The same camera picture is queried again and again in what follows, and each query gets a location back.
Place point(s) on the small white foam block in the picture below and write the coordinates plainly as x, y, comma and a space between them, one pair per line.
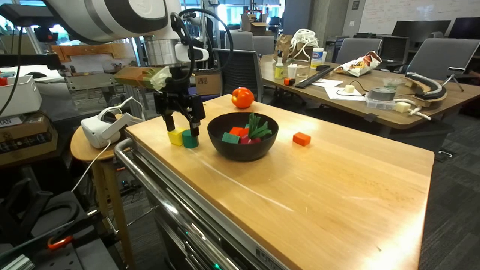
349, 89

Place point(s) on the clear plastic box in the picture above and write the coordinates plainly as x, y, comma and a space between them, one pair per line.
379, 104

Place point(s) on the yellow spray bottle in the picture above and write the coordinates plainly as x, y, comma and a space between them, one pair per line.
279, 69

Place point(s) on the red toy apple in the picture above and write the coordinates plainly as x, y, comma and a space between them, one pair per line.
242, 98

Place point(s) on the toy beetroot with green leaves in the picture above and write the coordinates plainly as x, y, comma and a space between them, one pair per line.
258, 129

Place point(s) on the green cylinder block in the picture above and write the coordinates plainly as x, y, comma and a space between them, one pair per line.
189, 141

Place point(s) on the black bowl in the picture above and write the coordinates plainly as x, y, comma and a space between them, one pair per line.
240, 150

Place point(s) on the white tube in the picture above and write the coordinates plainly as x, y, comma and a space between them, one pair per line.
419, 111

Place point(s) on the white headset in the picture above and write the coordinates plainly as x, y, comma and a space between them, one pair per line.
98, 129

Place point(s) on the grey tape roll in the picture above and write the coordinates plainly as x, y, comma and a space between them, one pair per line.
381, 93

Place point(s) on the row of grey chairs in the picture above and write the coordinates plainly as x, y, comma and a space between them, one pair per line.
251, 43

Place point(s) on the large white foam block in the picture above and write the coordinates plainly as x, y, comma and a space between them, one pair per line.
402, 107

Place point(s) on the clear plastic cup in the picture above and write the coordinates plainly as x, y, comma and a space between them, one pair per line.
392, 83

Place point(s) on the brown paper bag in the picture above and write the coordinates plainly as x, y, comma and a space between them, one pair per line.
283, 47

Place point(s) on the small tripod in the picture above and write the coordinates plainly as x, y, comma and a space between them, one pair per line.
454, 75

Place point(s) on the white plastic bin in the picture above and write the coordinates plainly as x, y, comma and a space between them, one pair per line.
18, 95

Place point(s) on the row of monitors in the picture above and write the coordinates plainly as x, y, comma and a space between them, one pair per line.
420, 30

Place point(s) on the stack of cardboard boxes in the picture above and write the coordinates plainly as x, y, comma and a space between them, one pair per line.
255, 24

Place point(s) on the curved black and white track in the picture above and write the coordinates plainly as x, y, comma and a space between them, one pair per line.
431, 88

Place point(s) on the sheets of white paper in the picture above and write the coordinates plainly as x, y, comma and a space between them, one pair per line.
337, 93

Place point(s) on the whiteboard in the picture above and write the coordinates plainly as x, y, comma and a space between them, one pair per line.
412, 11

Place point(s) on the black mesh office chair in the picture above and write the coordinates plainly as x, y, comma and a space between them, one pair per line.
240, 73

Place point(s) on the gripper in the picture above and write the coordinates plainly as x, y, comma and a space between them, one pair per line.
180, 101

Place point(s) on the orange block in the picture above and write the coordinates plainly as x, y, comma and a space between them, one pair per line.
301, 139

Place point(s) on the grey office chair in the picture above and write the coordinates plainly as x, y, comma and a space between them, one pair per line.
356, 48
442, 56

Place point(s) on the bag of chips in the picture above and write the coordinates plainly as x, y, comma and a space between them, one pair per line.
359, 65

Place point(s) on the yellow block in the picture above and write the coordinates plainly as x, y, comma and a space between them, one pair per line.
175, 137

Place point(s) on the black keyboard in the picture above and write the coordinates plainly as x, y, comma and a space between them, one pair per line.
314, 77

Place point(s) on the cardboard box with gear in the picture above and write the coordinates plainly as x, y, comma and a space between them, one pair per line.
26, 137

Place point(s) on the meeting table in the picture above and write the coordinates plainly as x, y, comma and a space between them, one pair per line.
375, 112

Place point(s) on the red block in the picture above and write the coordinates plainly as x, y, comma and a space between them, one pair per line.
239, 131

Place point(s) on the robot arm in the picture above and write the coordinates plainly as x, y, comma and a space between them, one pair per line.
97, 18

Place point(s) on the white wipes canister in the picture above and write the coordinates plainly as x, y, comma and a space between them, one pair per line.
317, 58

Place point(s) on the green square block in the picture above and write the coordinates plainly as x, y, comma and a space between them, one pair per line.
230, 138

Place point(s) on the round wooden stool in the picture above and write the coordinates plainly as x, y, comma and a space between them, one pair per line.
88, 150

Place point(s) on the white paper cup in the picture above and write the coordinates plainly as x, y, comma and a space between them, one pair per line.
292, 71

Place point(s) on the small orange and black tool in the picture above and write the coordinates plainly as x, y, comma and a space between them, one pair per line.
289, 81

